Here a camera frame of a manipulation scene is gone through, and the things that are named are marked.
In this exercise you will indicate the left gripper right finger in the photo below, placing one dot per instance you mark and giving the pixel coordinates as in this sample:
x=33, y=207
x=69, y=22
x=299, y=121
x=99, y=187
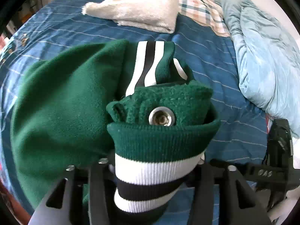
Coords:
x=237, y=201

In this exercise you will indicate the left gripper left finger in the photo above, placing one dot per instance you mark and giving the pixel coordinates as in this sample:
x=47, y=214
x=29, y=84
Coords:
x=79, y=196

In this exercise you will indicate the green varsity jacket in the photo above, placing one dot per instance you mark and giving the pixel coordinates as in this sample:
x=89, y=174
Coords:
x=133, y=98

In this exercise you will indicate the light blue duvet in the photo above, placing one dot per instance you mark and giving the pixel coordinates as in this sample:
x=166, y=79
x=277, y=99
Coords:
x=267, y=58

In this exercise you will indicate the blue striped bed sheet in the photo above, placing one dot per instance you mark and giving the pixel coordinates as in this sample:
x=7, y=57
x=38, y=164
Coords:
x=211, y=74

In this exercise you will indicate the plaid pillow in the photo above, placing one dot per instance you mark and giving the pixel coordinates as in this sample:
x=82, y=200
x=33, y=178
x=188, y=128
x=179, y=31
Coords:
x=206, y=13

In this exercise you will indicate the white fluffy folded blanket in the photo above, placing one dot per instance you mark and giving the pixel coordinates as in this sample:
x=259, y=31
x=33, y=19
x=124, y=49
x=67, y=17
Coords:
x=153, y=15

